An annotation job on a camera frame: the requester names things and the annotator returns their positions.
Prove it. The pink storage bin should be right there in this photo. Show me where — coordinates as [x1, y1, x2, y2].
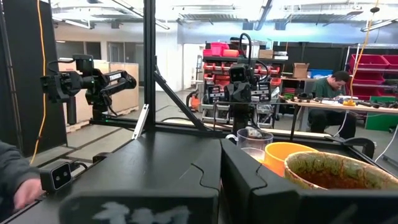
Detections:
[210, 42, 230, 57]

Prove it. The blue-green glazed ceramic mug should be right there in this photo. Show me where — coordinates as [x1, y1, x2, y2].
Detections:
[283, 151, 398, 191]

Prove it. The person's hand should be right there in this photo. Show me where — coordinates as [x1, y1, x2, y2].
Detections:
[12, 177, 44, 211]

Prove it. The blue storage bin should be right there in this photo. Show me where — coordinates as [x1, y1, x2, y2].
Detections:
[309, 68, 333, 78]

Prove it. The silver metal bracket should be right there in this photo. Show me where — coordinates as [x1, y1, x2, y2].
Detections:
[132, 104, 150, 140]

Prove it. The black table-level camera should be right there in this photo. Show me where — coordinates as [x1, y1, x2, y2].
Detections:
[39, 161, 74, 193]

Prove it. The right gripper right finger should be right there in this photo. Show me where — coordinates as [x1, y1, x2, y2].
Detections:
[221, 139, 398, 224]

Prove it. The red storage bin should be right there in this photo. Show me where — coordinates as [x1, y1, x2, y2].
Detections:
[382, 55, 398, 70]
[349, 70, 386, 85]
[348, 54, 389, 70]

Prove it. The black board panel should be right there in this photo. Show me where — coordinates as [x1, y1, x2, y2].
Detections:
[0, 0, 68, 156]

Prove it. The black upright frame post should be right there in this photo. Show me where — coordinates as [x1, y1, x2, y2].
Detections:
[142, 0, 157, 131]

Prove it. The clear plastic cup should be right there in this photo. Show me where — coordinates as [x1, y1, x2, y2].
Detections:
[225, 128, 274, 162]

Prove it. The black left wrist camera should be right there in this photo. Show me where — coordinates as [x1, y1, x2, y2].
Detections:
[228, 63, 249, 83]

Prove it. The orange plastic cup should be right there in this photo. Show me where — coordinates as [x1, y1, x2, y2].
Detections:
[263, 142, 318, 178]

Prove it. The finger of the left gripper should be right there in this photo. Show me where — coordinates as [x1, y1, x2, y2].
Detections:
[206, 84, 234, 104]
[250, 81, 272, 103]

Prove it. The person's arm grey sleeve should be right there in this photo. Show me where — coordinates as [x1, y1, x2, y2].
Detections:
[0, 139, 43, 215]

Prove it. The black diagonal frame strut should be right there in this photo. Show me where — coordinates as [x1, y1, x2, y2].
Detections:
[154, 70, 209, 131]

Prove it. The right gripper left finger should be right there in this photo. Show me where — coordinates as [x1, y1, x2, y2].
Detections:
[58, 139, 222, 224]

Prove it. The shelf rack with red bins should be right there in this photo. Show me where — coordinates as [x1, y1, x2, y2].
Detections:
[201, 55, 287, 128]

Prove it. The green box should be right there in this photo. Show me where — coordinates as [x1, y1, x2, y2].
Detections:
[365, 96, 398, 131]

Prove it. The white cable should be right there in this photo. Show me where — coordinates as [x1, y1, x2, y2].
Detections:
[374, 124, 398, 163]

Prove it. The open cardboard box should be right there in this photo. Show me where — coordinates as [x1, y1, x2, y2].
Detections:
[292, 62, 310, 79]

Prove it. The black frame base rail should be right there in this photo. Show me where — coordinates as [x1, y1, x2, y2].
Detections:
[90, 117, 352, 147]

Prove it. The person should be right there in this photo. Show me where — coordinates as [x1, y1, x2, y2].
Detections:
[307, 70, 358, 139]

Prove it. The yellow hanging cable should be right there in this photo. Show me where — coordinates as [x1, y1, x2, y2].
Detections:
[343, 0, 380, 107]

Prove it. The wooden work table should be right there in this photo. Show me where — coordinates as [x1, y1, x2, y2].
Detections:
[279, 95, 398, 141]

